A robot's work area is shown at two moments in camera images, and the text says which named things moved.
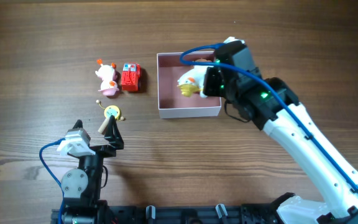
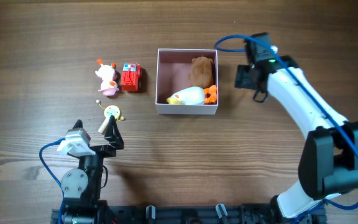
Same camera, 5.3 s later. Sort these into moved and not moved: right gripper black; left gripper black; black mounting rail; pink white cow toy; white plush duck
Moved: right gripper black; white plush duck
Not moved: black mounting rail; pink white cow toy; left gripper black
